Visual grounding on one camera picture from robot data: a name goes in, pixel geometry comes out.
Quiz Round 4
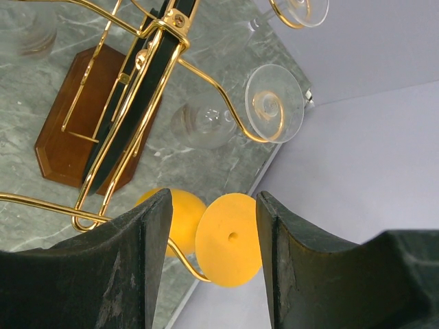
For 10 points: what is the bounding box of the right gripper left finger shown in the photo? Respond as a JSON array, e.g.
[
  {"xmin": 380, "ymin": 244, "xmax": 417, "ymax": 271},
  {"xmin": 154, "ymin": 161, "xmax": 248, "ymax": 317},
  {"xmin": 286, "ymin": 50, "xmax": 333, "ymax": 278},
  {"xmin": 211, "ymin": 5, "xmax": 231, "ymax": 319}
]
[{"xmin": 1, "ymin": 188, "xmax": 173, "ymax": 328}]

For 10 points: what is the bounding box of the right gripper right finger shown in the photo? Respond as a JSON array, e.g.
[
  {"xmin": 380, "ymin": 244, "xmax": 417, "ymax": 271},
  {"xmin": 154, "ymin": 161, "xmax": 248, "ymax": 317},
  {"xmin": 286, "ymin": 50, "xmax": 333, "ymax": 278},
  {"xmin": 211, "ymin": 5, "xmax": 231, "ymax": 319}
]
[{"xmin": 257, "ymin": 191, "xmax": 438, "ymax": 328}]

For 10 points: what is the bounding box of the orange plastic goblet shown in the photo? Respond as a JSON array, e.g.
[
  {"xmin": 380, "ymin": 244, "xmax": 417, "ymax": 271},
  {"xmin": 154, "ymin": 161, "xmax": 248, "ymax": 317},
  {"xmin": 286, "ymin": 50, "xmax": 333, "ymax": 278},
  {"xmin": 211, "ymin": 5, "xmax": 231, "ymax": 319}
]
[{"xmin": 135, "ymin": 187, "xmax": 264, "ymax": 288}]

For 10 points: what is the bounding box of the clear front wine glass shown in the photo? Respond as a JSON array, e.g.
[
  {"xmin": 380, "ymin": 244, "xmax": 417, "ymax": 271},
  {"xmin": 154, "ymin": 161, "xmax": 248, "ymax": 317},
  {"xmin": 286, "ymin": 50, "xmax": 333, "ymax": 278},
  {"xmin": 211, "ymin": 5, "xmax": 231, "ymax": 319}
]
[{"xmin": 1, "ymin": 1, "xmax": 57, "ymax": 64}]

